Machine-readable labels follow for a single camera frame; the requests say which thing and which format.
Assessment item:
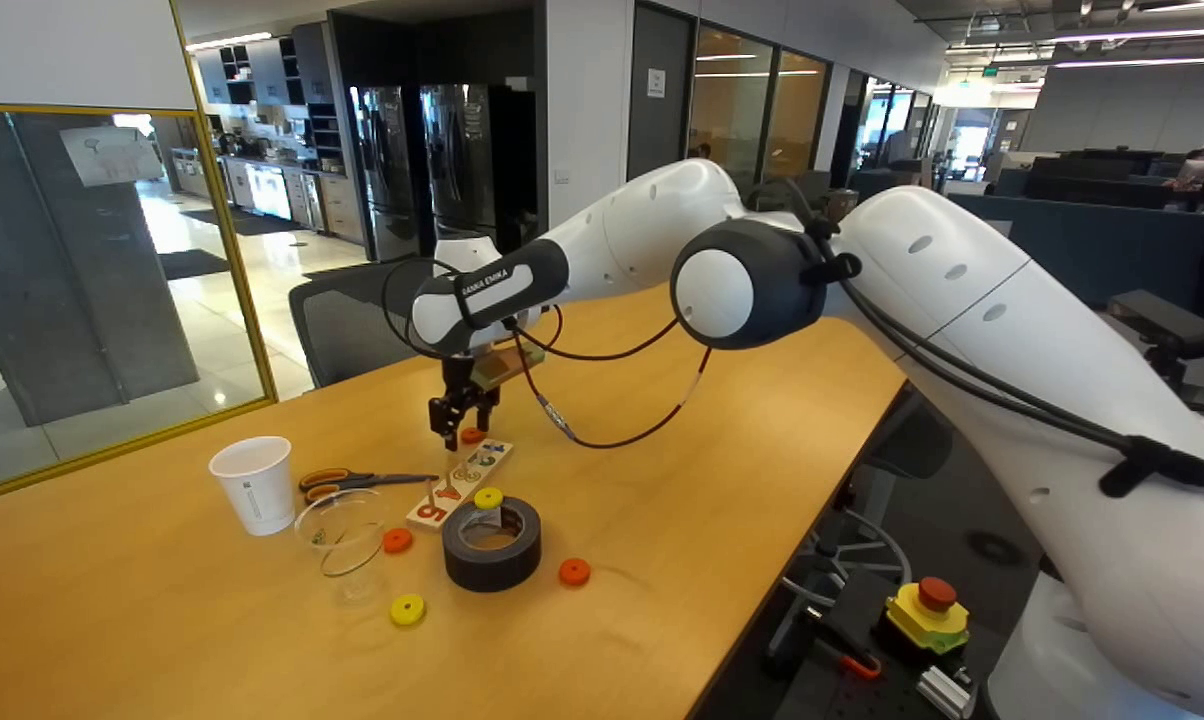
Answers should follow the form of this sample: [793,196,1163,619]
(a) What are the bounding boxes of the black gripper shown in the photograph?
[424,354,506,455]

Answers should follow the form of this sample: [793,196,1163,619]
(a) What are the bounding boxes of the white paper cup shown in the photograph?
[203,434,304,542]

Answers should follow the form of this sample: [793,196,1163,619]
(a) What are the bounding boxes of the wooden number peg board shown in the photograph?
[406,438,515,535]

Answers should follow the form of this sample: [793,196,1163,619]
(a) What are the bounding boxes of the grey office chair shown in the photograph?
[287,255,434,393]

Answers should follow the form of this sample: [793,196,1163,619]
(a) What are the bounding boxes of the clear drinking glass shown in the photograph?
[291,482,393,643]

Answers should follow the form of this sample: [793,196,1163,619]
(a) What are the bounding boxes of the black glass door refrigerator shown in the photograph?
[346,82,548,261]

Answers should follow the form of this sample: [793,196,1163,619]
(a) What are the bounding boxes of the yellow red emergency stop button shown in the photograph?
[884,572,978,661]

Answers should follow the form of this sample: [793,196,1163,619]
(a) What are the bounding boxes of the small white connector box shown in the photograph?
[916,661,982,720]

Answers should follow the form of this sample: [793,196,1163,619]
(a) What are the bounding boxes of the black office chair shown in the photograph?
[1106,283,1204,403]

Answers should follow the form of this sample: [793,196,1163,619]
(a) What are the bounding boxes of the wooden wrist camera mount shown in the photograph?
[464,342,548,393]

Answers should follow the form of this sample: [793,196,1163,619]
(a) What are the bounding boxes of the grey orange handled scissors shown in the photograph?
[295,463,441,506]

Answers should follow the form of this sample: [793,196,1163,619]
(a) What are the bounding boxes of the yellow framed partition wall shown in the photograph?
[0,0,284,512]

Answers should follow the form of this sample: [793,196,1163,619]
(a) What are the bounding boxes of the red handled tool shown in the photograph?
[814,638,888,687]

